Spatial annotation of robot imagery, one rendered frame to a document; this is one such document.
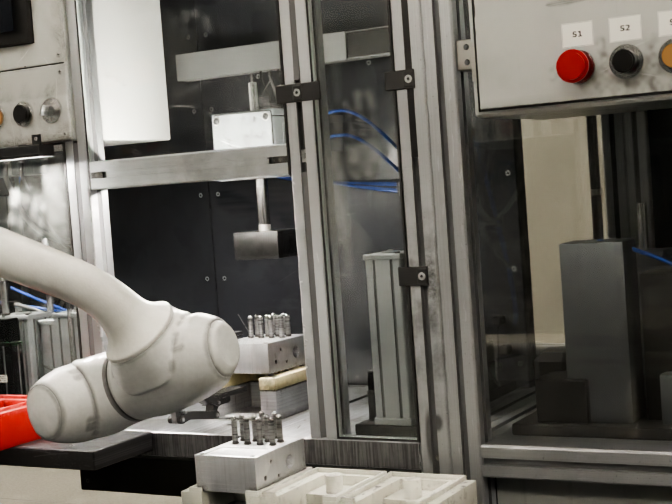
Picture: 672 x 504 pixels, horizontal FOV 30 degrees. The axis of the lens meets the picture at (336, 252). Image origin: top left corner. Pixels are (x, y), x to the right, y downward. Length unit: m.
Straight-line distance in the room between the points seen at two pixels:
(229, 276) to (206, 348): 0.85
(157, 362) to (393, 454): 0.40
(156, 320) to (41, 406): 0.20
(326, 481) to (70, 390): 0.35
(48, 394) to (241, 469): 0.26
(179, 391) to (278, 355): 0.47
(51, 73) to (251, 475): 0.75
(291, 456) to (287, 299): 0.65
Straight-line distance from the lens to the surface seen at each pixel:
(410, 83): 1.70
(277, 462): 1.69
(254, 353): 2.00
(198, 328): 1.55
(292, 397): 2.01
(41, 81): 2.06
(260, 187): 2.06
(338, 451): 1.81
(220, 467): 1.67
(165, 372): 1.55
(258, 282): 2.35
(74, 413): 1.63
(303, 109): 1.78
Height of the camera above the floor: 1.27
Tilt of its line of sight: 3 degrees down
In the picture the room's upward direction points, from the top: 4 degrees counter-clockwise
